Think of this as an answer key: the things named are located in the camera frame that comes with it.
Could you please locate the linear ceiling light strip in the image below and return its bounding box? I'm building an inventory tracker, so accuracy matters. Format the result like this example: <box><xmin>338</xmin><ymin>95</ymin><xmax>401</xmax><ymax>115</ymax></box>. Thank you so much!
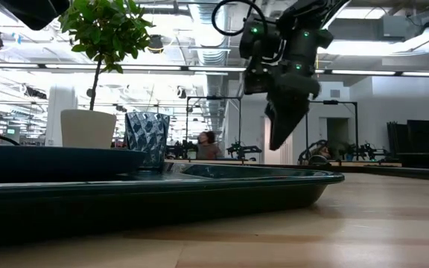
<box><xmin>0</xmin><ymin>62</ymin><xmax>429</xmax><ymax>78</ymax></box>

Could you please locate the straight silver spiral duct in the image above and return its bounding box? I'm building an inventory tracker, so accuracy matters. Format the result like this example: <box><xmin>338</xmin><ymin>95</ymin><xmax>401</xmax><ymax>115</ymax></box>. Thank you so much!
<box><xmin>190</xmin><ymin>0</ymin><xmax>234</xmax><ymax>127</ymax></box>

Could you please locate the black cabinet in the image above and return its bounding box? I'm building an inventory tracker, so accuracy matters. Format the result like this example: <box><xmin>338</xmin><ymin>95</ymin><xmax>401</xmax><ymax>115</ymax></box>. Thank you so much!
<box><xmin>387</xmin><ymin>119</ymin><xmax>429</xmax><ymax>154</ymax></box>

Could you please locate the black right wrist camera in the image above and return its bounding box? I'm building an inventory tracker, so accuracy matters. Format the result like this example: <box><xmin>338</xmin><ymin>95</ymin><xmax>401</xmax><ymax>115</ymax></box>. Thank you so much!
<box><xmin>238</xmin><ymin>14</ymin><xmax>285</xmax><ymax>96</ymax></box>

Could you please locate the green leafy potted tree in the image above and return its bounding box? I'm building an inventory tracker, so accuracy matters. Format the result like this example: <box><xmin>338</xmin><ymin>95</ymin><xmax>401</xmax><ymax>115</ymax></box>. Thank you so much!
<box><xmin>57</xmin><ymin>0</ymin><xmax>155</xmax><ymax>111</ymax></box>

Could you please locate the person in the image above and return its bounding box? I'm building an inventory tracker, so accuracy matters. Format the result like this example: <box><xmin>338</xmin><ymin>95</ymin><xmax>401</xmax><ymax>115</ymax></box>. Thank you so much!
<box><xmin>195</xmin><ymin>130</ymin><xmax>225</xmax><ymax>161</ymax></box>
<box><xmin>317</xmin><ymin>141</ymin><xmax>349</xmax><ymax>162</ymax></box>

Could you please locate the black metal rig frame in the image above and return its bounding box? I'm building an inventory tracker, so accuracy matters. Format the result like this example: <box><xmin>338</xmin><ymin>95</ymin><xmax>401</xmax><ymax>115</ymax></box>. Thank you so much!
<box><xmin>186</xmin><ymin>95</ymin><xmax>243</xmax><ymax>159</ymax></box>
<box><xmin>305</xmin><ymin>99</ymin><xmax>359</xmax><ymax>159</ymax></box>

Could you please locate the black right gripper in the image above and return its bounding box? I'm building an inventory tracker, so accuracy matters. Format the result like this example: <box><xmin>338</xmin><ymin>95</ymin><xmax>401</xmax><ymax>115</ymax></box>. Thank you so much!
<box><xmin>264</xmin><ymin>28</ymin><xmax>334</xmax><ymax>152</ymax></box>

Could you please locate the white plant pot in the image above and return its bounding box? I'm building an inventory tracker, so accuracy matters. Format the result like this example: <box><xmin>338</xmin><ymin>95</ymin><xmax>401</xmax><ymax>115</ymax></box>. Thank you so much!
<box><xmin>60</xmin><ymin>109</ymin><xmax>118</xmax><ymax>150</ymax></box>

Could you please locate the white column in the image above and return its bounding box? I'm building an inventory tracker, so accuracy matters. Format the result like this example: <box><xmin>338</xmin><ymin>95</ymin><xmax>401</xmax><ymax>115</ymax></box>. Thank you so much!
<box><xmin>45</xmin><ymin>86</ymin><xmax>78</xmax><ymax>147</ymax></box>

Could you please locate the grey rectangular ceiling duct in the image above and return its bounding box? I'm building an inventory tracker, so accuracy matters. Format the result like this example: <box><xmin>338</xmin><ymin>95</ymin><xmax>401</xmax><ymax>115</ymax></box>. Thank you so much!
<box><xmin>328</xmin><ymin>16</ymin><xmax>405</xmax><ymax>42</ymax></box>

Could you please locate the dark green serving tray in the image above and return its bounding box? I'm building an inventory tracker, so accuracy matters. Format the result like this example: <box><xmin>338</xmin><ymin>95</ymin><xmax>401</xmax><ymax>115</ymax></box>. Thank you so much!
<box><xmin>0</xmin><ymin>162</ymin><xmax>346</xmax><ymax>249</ymax></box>

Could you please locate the blue faceted plastic cup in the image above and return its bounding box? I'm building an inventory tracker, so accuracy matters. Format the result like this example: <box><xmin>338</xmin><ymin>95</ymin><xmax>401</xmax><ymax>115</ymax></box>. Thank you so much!
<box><xmin>124</xmin><ymin>111</ymin><xmax>171</xmax><ymax>173</ymax></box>

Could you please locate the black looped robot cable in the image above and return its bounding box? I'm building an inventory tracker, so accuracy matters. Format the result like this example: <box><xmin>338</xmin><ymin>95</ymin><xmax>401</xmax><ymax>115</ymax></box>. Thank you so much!
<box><xmin>211</xmin><ymin>0</ymin><xmax>270</xmax><ymax>38</ymax></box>

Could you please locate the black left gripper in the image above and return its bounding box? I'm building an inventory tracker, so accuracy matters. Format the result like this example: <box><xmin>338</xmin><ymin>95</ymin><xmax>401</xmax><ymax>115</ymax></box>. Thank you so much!
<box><xmin>0</xmin><ymin>0</ymin><xmax>71</xmax><ymax>31</ymax></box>

